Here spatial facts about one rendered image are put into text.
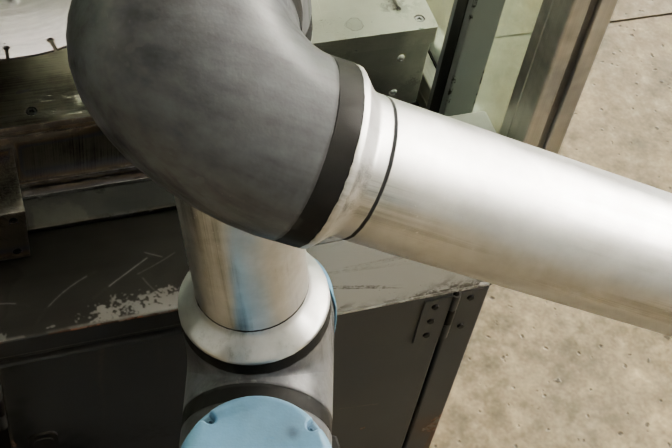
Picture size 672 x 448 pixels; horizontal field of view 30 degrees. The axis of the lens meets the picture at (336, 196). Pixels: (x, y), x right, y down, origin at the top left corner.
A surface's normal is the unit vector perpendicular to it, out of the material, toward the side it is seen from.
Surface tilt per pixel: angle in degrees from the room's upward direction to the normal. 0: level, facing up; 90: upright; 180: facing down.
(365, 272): 90
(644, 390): 0
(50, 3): 0
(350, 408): 90
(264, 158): 57
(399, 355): 90
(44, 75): 0
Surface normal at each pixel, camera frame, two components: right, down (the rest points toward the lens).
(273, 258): 0.54, 0.64
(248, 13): 0.47, -0.41
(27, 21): 0.12, -0.62
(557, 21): -0.95, 0.16
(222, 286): -0.32, 0.74
